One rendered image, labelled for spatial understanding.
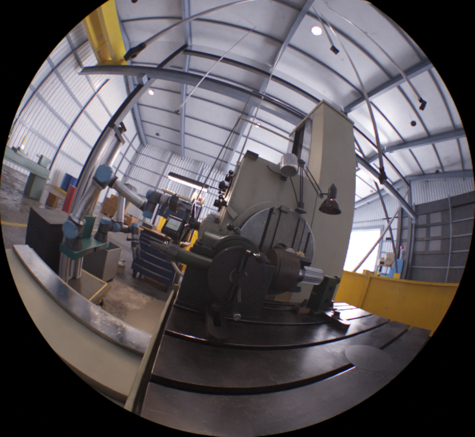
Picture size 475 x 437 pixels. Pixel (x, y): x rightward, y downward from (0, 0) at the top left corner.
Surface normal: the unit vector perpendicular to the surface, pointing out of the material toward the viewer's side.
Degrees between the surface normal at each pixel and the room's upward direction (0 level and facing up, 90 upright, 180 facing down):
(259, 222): 90
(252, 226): 90
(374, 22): 169
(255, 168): 90
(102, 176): 83
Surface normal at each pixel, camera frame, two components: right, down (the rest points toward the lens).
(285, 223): 0.22, -0.18
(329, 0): -0.34, 0.94
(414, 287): -0.93, -0.34
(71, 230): 0.56, 0.11
